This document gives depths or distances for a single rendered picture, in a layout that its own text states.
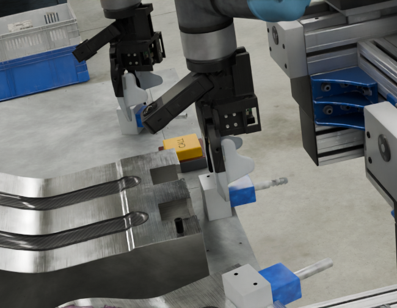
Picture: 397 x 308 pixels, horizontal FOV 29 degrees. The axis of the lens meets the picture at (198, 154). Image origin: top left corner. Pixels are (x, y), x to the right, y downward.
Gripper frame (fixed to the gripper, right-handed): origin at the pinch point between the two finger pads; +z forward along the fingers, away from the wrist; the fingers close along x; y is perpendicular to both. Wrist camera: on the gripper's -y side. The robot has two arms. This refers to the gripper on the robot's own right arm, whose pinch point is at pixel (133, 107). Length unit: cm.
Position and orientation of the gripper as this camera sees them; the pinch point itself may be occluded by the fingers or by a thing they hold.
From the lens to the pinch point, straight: 148.3
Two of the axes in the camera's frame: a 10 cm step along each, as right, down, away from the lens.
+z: 1.5, 8.9, 4.4
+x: 3.0, -4.6, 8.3
